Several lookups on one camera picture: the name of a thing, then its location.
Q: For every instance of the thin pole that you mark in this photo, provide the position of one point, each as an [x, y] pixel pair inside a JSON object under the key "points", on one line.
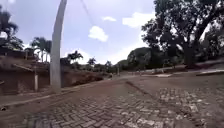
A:
{"points": [[118, 70]]}

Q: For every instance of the long brown earth bank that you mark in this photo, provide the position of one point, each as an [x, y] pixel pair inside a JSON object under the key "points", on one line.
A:
{"points": [[20, 78]]}

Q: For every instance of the large dark tree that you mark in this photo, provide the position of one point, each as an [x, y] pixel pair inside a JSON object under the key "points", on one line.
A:
{"points": [[186, 36]]}

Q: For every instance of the row of dark trees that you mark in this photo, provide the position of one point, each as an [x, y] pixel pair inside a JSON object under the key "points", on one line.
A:
{"points": [[138, 56]]}

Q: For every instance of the palm tree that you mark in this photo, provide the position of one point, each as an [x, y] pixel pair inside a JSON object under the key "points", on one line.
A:
{"points": [[91, 61], [8, 30], [75, 55], [41, 43]]}

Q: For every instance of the concrete kerb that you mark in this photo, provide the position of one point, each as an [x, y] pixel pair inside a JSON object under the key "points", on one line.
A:
{"points": [[210, 71], [43, 97]]}

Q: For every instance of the short pale post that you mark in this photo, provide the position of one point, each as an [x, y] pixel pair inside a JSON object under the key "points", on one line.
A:
{"points": [[36, 83]]}

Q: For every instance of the thick concrete pole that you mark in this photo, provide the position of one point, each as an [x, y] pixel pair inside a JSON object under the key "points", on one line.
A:
{"points": [[56, 60]]}

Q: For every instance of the grey paving stone road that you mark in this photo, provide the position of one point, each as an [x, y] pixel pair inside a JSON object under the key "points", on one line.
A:
{"points": [[133, 106]]}

